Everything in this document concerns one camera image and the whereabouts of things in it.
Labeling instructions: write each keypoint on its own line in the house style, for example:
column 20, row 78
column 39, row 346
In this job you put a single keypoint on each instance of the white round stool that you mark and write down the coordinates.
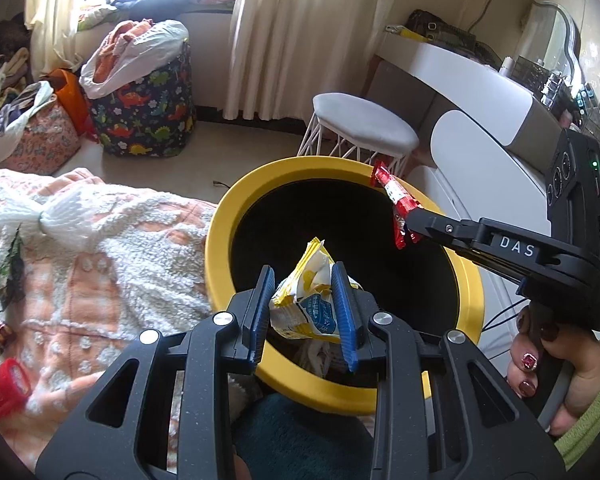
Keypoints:
column 360, row 120

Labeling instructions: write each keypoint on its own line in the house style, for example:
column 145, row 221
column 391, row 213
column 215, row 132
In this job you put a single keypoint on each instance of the yellow rimmed black bin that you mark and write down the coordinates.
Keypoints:
column 280, row 170

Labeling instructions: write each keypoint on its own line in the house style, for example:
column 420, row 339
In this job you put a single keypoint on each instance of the white foam net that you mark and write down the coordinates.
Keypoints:
column 65, row 215

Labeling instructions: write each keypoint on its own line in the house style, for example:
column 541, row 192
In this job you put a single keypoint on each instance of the red snack tube packet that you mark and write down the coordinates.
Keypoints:
column 7, row 390

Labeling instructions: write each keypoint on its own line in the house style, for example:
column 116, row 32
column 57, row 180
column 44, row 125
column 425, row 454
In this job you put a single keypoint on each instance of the dinosaur print laundry basket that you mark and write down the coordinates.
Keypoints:
column 145, row 110

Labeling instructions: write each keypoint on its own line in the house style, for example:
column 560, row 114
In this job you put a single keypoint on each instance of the small white bottle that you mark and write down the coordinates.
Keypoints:
column 506, row 67

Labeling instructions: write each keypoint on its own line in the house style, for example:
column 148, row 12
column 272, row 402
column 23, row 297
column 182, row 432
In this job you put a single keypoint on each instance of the person's dark teal leg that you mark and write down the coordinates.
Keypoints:
column 300, row 435

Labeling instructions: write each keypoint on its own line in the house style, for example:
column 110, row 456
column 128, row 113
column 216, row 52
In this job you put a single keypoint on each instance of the person's right forearm green sleeve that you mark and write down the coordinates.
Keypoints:
column 592, row 410

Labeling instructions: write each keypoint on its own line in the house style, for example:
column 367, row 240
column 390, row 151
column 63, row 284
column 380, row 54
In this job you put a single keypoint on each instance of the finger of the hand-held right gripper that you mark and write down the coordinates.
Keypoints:
column 510, row 247
column 495, row 269

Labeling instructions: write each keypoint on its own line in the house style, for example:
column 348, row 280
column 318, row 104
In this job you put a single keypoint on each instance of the small dark stick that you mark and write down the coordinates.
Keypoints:
column 221, row 183

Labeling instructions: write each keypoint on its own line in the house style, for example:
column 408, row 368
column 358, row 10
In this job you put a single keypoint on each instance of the dark handbag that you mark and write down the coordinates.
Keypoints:
column 440, row 30

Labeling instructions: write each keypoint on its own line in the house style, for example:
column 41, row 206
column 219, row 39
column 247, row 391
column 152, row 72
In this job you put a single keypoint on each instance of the red white snack wrapper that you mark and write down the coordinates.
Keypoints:
column 400, row 200

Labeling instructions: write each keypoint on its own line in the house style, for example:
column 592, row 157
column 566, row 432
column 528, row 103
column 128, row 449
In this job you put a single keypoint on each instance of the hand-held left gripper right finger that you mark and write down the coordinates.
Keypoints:
column 342, row 310

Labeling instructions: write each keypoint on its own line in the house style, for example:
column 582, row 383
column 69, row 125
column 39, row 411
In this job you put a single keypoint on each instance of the pile of clothes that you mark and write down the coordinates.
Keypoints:
column 5, row 70

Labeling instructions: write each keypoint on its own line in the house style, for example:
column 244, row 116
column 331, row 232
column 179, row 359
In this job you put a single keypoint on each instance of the white bag of clothes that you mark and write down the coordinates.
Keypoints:
column 15, row 120

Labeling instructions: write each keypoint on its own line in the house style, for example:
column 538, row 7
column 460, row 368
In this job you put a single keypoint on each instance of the wavy framed mirror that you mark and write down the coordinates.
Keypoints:
column 550, row 35

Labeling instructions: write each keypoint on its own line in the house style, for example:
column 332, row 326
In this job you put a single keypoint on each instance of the cream curtain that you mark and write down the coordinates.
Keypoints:
column 60, row 5
column 310, row 35

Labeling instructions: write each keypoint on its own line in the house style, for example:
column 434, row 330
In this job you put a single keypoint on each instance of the dark green snack wrapper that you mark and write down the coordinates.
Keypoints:
column 12, row 260

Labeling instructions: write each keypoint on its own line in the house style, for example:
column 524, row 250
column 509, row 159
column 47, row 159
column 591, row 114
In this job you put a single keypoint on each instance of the orange bag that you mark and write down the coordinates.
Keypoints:
column 70, row 95

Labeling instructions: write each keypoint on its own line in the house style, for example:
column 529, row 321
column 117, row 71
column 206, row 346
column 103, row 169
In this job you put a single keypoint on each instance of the white plastic bag with clothes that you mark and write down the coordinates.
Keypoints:
column 150, row 45

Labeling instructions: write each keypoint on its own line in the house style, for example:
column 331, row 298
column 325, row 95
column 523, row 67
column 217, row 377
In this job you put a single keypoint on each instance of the yellow white snack packet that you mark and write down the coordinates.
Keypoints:
column 305, row 305

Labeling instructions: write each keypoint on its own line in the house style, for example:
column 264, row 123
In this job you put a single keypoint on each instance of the peach white fluffy blanket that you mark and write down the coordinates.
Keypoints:
column 130, row 260

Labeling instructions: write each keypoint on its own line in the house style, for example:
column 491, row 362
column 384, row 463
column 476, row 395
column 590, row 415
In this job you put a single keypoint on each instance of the floral fabric bag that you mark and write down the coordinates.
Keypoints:
column 45, row 140

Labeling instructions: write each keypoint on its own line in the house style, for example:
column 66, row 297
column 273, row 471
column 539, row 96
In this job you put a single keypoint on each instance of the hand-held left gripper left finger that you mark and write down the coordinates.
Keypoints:
column 260, row 310

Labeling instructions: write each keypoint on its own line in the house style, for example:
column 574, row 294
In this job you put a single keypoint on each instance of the white vanity desk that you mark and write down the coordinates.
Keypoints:
column 480, row 85

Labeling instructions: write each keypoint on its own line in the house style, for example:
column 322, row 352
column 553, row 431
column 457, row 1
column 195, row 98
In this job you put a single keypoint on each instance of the black mesh desk organizer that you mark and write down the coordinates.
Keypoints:
column 540, row 80

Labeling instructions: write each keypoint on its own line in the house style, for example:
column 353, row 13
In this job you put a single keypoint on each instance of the person's right hand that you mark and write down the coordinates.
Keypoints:
column 587, row 375

